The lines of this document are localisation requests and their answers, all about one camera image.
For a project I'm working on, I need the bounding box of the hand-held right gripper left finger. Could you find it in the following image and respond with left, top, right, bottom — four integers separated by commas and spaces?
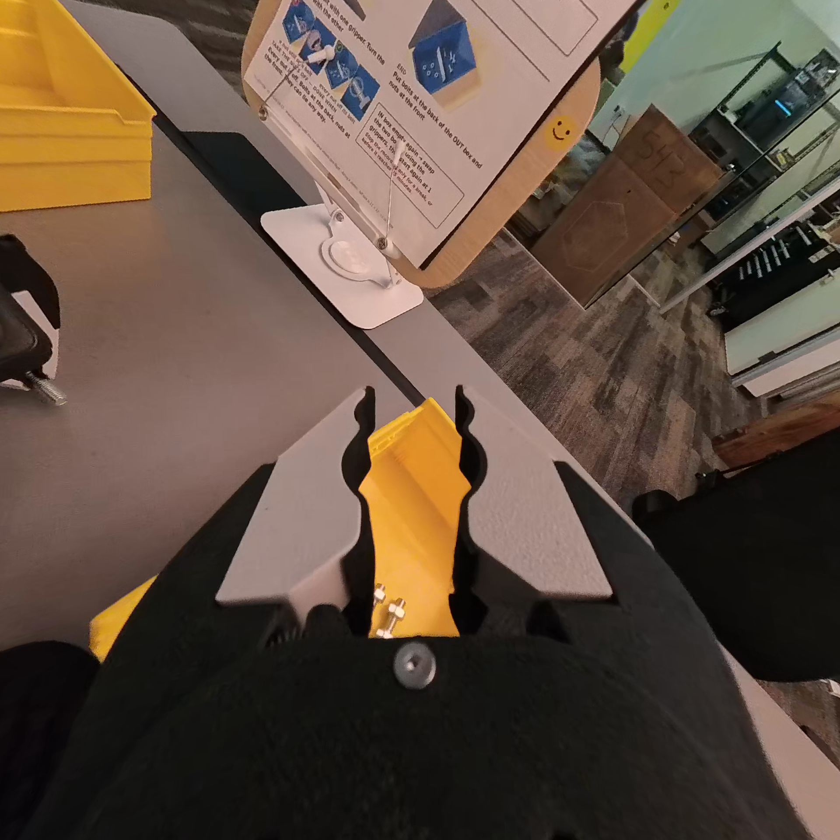
215, 387, 379, 635

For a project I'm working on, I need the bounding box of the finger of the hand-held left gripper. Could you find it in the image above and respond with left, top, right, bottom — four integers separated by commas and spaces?
0, 292, 62, 387

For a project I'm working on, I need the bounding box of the black metal shelf rack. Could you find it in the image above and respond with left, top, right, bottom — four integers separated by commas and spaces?
692, 39, 840, 231

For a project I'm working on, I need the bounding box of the yellow undivided bin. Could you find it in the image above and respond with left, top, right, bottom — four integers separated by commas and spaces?
88, 397, 475, 661

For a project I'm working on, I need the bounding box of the black chair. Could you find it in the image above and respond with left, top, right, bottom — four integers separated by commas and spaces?
632, 453, 840, 685

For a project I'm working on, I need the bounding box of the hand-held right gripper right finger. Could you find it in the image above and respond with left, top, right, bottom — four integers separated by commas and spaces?
449, 385, 623, 635

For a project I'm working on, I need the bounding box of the brown cardboard sheet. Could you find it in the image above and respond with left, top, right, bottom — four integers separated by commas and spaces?
532, 104, 724, 311

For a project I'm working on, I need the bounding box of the wooden instruction board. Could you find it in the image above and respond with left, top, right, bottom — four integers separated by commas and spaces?
241, 0, 648, 290

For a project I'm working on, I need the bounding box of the yellow divided parts bin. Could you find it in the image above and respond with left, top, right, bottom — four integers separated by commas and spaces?
0, 0, 157, 213

